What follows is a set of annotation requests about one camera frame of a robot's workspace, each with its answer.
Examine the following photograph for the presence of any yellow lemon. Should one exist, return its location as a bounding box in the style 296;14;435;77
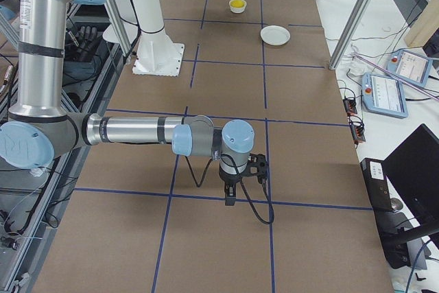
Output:
229;0;246;8

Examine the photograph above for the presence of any upper orange circuit board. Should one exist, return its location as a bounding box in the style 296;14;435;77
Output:
343;97;357;116

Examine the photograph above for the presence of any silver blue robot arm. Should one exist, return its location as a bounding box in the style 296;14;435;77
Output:
1;0;254;206

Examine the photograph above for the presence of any black box device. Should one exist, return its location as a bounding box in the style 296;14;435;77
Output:
360;158;392;211

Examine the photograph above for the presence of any white bowl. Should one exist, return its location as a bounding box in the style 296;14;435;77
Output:
228;0;247;14

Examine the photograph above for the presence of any far teach pendant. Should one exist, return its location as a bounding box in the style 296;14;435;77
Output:
387;49;433;87

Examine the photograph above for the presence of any white plate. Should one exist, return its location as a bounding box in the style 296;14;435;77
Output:
260;25;291;46

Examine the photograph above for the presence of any black laptop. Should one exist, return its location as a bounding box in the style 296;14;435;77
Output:
383;124;438;224

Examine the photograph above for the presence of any wooden board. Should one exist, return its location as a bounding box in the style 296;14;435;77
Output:
404;0;439;47

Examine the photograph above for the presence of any orange circuit board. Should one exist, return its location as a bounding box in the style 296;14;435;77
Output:
350;121;366;145
343;97;357;116

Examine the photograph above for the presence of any aluminium frame post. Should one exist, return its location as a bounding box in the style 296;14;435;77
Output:
329;0;371;70

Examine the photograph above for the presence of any near teach pendant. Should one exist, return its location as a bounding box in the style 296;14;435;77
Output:
361;73;408;119

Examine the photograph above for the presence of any pink rod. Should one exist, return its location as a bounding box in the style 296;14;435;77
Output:
352;51;439;95

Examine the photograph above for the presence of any lower orange circuit board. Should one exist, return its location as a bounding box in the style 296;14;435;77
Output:
350;121;366;145

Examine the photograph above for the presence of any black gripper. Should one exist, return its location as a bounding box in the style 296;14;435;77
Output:
219;168;241;206

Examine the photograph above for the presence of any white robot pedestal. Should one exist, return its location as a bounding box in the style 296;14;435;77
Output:
133;0;185;77

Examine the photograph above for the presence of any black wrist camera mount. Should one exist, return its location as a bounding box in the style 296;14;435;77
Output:
241;153;269;186

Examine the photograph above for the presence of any black monitor stand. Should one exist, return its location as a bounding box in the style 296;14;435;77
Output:
375;211;438;270

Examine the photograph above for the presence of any teach pendant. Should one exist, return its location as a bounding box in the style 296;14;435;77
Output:
387;49;433;87
361;73;408;119

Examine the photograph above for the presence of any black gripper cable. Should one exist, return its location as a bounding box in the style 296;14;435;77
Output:
184;154;275;226

